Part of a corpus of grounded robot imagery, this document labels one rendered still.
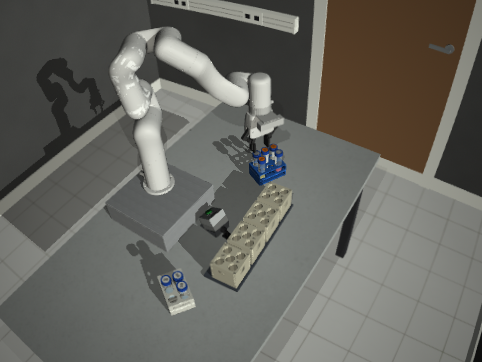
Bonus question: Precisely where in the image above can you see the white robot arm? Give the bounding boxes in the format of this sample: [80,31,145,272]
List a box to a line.
[108,27,284,195]

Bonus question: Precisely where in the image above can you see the white tube rack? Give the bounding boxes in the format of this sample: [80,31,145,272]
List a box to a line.
[158,269,196,316]

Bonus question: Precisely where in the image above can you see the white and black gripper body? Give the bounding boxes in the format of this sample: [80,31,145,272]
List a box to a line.
[244,110,274,139]

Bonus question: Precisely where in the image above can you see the beige bucket adapter with holes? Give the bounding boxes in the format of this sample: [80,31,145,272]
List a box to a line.
[258,181,292,222]

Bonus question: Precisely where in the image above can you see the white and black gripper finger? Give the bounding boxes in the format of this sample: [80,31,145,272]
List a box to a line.
[264,126,278,148]
[241,129,256,153]

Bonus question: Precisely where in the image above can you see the blue tube rack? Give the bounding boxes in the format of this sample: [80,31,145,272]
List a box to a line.
[249,155,286,186]

